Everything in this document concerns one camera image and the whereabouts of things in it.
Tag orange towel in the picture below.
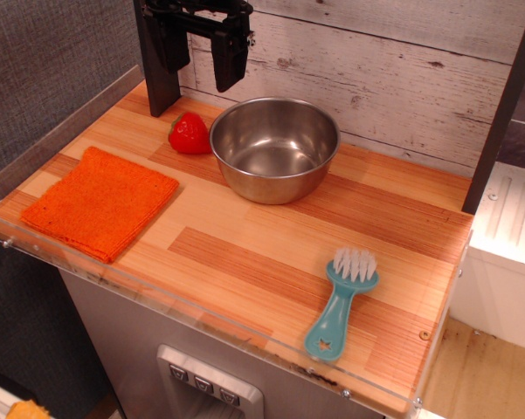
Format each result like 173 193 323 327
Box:
20 147 179 264

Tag silver dispenser button panel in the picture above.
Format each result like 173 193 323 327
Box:
156 345 265 419

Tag dark grey post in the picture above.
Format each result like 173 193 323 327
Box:
133 0 181 117
461 30 525 215

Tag blue brush white bristles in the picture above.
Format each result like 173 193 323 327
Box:
304 247 379 362

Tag dark grey left post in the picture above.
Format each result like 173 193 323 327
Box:
133 0 181 117

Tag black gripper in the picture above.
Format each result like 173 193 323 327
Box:
142 1 253 93

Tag dark grey right post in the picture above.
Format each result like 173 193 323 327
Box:
461 30 525 215

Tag red toy strawberry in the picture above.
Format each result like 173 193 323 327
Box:
169 112 211 155

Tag clear acrylic edge guard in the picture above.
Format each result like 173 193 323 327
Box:
0 204 472 418

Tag stainless steel bowl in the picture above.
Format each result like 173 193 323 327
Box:
210 97 341 204

